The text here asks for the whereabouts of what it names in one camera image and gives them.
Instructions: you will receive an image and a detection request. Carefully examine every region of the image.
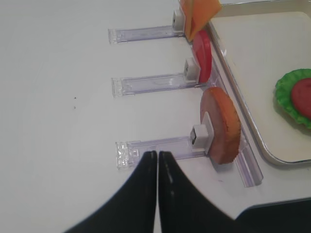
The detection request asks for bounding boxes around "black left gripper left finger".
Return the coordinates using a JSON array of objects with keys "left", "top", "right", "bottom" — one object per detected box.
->
[{"left": 67, "top": 151, "right": 157, "bottom": 233}]

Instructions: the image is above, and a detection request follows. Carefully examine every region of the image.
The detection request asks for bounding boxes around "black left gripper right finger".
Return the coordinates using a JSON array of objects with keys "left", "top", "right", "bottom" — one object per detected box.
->
[{"left": 158, "top": 151, "right": 236, "bottom": 233}]

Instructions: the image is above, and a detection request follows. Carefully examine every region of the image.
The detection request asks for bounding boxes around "green lettuce leaf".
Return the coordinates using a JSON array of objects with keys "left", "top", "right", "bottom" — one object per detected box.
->
[{"left": 275, "top": 68, "right": 311, "bottom": 129}]

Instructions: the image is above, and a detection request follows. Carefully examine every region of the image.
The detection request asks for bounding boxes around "red tomato slice on burger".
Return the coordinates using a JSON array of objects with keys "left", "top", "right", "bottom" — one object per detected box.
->
[{"left": 291, "top": 78, "right": 311, "bottom": 119}]

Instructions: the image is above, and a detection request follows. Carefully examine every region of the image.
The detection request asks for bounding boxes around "red tomato slice in rack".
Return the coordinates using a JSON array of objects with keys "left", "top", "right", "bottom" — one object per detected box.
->
[{"left": 192, "top": 30, "right": 212, "bottom": 83}]

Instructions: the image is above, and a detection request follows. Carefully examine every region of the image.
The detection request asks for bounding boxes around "leaning orange cheese slice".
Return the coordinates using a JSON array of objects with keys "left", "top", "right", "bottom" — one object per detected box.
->
[{"left": 179, "top": 0, "right": 222, "bottom": 42}]

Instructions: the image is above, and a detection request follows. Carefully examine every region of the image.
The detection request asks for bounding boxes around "clear left holder rack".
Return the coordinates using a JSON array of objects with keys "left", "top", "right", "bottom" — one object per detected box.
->
[{"left": 111, "top": 31, "right": 263, "bottom": 187}]

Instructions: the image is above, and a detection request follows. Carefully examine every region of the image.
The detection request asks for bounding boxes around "white pusher block near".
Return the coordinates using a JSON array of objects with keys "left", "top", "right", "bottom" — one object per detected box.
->
[{"left": 190, "top": 112, "right": 214, "bottom": 154}]

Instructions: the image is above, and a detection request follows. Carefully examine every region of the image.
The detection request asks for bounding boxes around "white pusher block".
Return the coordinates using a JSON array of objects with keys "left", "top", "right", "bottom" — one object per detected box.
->
[
  {"left": 172, "top": 8, "right": 185, "bottom": 32},
  {"left": 184, "top": 57, "right": 201, "bottom": 83},
  {"left": 190, "top": 112, "right": 214, "bottom": 154}
]

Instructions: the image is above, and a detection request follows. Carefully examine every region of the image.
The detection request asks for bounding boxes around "bun half in left rack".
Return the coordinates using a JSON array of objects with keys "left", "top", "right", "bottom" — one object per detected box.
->
[{"left": 200, "top": 87, "right": 241, "bottom": 165}]

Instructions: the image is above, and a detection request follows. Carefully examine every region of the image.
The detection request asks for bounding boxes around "dark object at corner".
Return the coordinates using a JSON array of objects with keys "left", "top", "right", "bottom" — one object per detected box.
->
[{"left": 236, "top": 198, "right": 311, "bottom": 233}]

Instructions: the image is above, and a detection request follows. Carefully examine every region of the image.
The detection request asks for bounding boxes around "white pusher block middle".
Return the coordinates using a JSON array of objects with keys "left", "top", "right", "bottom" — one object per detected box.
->
[{"left": 184, "top": 57, "right": 201, "bottom": 83}]

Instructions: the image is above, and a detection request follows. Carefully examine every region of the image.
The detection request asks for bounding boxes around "white rectangular tray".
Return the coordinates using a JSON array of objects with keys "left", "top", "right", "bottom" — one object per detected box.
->
[{"left": 209, "top": 0, "right": 311, "bottom": 165}]

